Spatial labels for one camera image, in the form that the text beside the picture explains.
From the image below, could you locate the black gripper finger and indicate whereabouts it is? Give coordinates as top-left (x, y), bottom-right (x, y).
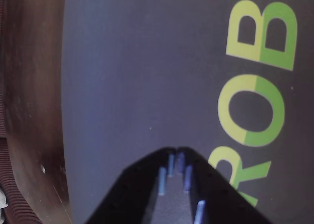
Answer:
top-left (84, 147), bottom-right (176, 224)
top-left (176, 146), bottom-right (273, 224)

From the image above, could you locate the grey WOWROBO mat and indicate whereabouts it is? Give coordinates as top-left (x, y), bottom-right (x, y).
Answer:
top-left (61, 0), bottom-right (314, 224)

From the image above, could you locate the brown ribbed upholstery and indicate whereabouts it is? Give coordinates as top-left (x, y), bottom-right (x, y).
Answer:
top-left (0, 0), bottom-right (44, 224)

